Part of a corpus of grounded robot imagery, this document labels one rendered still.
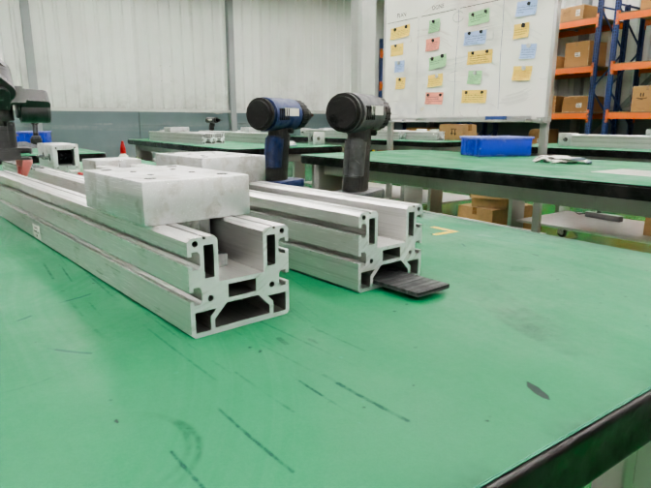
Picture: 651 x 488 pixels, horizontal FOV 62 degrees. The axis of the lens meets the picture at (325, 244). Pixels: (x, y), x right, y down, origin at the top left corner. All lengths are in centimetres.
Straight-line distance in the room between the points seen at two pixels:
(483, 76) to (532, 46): 38
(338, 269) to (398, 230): 8
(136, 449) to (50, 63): 1218
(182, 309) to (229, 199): 13
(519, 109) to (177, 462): 348
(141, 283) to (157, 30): 1261
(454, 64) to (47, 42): 965
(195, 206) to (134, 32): 1244
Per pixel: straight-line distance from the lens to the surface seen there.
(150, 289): 53
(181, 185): 51
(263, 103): 99
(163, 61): 1302
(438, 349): 45
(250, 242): 50
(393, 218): 62
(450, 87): 405
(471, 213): 483
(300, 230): 63
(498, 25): 385
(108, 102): 1261
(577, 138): 433
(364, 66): 920
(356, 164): 85
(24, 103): 133
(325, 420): 34
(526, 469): 33
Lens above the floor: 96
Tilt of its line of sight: 13 degrees down
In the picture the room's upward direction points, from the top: straight up
